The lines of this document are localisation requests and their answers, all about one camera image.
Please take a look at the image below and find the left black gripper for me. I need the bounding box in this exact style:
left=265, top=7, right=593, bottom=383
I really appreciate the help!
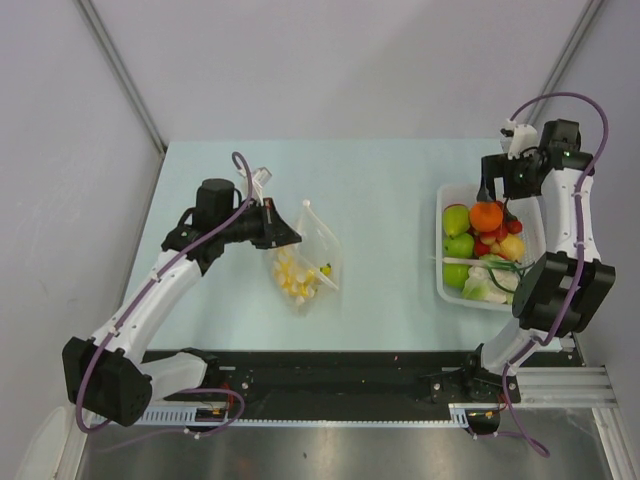
left=218, top=198, right=301, bottom=250

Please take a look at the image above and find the orange fruit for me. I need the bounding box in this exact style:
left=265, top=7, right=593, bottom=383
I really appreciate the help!
left=469, top=202, right=504, bottom=233

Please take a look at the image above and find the green pear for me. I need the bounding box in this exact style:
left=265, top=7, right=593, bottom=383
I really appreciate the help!
left=442, top=204, right=471, bottom=238

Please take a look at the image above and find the clear zip top bag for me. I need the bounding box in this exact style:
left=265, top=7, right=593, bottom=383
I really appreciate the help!
left=265, top=199, right=343, bottom=314

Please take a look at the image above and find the red strawberry bunch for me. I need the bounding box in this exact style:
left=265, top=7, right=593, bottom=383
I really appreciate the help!
left=469, top=201, right=525, bottom=260

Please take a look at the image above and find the yellow banana bunch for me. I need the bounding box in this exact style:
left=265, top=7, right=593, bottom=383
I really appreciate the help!
left=271, top=249, right=332, bottom=307

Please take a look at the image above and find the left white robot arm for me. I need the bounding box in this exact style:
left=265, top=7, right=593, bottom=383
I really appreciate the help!
left=62, top=179, right=302, bottom=432

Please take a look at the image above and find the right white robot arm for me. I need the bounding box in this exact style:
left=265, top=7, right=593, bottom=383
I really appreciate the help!
left=461, top=119, right=616, bottom=401

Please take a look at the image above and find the yellow pear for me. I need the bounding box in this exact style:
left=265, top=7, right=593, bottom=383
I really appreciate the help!
left=500, top=234, right=526, bottom=262

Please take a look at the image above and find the white plastic basket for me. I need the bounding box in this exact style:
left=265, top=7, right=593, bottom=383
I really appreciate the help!
left=435, top=184, right=547, bottom=313

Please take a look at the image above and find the green apple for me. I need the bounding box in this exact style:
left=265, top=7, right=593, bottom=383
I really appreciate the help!
left=443, top=233, right=475, bottom=259
left=442, top=263, right=471, bottom=290

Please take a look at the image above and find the green onion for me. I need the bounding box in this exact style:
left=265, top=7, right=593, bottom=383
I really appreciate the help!
left=431, top=255, right=531, bottom=274

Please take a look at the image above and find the white green cabbage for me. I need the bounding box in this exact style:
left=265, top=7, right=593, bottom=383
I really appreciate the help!
left=461, top=266, right=520, bottom=305

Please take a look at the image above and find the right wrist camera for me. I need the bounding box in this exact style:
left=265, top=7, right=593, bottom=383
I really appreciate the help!
left=500, top=119, right=539, bottom=160

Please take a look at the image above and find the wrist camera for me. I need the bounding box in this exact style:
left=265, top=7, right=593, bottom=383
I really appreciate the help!
left=500, top=119, right=539, bottom=160
left=244, top=167, right=272, bottom=204

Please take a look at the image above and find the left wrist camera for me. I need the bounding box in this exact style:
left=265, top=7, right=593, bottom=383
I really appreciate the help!
left=244, top=167, right=272, bottom=204

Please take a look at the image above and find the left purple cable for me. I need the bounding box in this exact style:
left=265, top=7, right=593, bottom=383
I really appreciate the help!
left=74, top=152, right=261, bottom=435

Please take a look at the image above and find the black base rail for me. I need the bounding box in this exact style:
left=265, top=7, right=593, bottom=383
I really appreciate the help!
left=144, top=349, right=586, bottom=426

